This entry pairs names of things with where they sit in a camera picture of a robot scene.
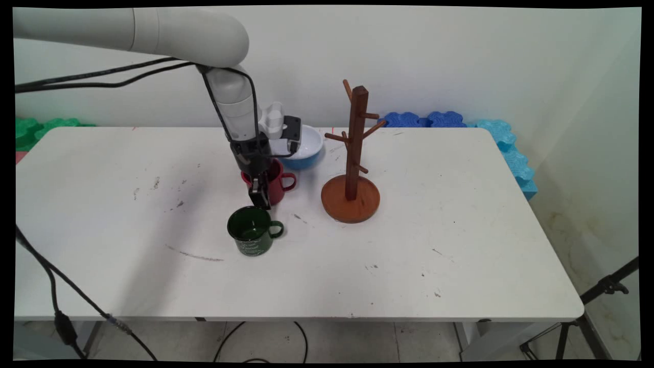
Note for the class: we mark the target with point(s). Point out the black tripod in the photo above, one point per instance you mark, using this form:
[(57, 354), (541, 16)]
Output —
[(608, 285)]

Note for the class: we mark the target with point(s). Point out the green foam mat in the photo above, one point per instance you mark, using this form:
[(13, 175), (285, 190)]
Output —
[(30, 130)]

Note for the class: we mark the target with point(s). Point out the dark green enamel mug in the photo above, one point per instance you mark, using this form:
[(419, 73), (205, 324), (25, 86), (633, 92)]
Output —
[(253, 240)]

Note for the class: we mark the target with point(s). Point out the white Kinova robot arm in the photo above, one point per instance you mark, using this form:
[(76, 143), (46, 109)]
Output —
[(179, 30)]

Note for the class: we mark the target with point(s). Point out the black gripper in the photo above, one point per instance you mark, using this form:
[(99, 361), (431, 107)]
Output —
[(251, 156)]

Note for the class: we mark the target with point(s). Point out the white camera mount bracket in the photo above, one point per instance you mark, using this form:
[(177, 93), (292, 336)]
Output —
[(272, 121)]

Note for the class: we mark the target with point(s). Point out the dark blue foam mat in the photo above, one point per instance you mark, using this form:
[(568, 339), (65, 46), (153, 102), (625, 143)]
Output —
[(403, 120), (447, 120)]

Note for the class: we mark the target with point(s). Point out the red foam mat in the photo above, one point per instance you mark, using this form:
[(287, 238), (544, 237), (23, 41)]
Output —
[(20, 157)]

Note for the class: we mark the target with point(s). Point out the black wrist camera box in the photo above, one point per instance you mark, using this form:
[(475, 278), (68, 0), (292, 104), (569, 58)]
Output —
[(292, 130)]

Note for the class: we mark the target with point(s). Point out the grey table leg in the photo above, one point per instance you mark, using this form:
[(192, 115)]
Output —
[(91, 335)]

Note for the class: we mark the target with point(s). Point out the white table leg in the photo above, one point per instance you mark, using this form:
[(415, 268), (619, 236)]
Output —
[(480, 340)]

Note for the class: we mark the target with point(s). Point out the brown wooden mug tree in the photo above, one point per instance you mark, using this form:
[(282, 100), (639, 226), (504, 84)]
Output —
[(352, 202)]

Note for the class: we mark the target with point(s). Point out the red enamel mug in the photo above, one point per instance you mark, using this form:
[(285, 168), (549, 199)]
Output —
[(280, 191)]

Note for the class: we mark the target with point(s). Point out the cyan foam mat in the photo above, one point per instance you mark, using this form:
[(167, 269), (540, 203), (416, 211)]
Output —
[(516, 158)]

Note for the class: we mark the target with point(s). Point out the white and blue bowl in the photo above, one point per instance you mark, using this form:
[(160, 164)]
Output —
[(309, 148)]

